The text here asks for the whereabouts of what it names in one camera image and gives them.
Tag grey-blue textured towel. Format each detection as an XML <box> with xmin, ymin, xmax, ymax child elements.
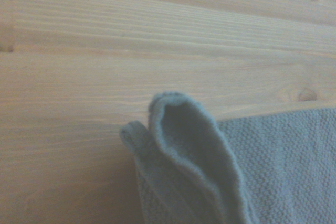
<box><xmin>119</xmin><ymin>91</ymin><xmax>336</xmax><ymax>224</ymax></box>

